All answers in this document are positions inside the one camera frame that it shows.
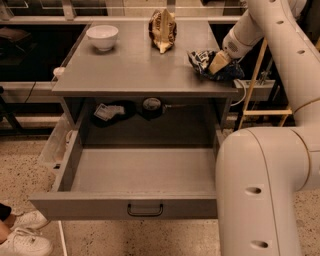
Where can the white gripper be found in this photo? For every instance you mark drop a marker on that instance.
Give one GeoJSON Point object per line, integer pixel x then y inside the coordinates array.
{"type": "Point", "coordinates": [234, 45]}

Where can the blue chip bag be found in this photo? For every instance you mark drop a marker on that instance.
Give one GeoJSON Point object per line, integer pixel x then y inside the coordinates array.
{"type": "Point", "coordinates": [200, 61]}

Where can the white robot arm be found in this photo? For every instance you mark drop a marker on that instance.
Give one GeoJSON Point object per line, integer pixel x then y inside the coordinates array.
{"type": "Point", "coordinates": [259, 169]}

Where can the brown chip bag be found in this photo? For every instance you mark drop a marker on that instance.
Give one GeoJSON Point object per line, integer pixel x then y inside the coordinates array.
{"type": "Point", "coordinates": [162, 29]}

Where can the grey counter cabinet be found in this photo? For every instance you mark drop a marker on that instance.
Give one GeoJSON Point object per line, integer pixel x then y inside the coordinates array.
{"type": "Point", "coordinates": [134, 70]}

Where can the grey open top drawer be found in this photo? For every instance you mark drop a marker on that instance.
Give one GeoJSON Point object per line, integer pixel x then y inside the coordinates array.
{"type": "Point", "coordinates": [99, 183]}

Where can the black tape roll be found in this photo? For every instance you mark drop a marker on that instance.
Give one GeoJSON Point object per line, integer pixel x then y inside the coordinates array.
{"type": "Point", "coordinates": [152, 108]}

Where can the white ceramic bowl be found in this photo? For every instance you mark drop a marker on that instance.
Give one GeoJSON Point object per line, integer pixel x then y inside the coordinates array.
{"type": "Point", "coordinates": [103, 37]}

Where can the black pouch with label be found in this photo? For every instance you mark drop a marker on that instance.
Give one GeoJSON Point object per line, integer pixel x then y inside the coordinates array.
{"type": "Point", "coordinates": [107, 114]}

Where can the white sneaker upper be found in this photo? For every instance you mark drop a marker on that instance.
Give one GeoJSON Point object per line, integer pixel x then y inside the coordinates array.
{"type": "Point", "coordinates": [30, 220]}

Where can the white sneaker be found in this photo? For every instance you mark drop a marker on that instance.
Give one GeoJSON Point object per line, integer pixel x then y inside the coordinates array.
{"type": "Point", "coordinates": [24, 242]}
{"type": "Point", "coordinates": [30, 220]}

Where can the white sneaker lower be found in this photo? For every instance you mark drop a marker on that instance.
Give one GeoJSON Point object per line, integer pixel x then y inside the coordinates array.
{"type": "Point", "coordinates": [24, 242]}

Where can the wooden ladder frame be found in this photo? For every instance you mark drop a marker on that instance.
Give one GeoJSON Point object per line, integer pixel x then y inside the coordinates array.
{"type": "Point", "coordinates": [253, 95]}

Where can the black drawer handle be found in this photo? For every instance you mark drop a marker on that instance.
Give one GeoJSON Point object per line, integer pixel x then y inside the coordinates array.
{"type": "Point", "coordinates": [144, 211]}

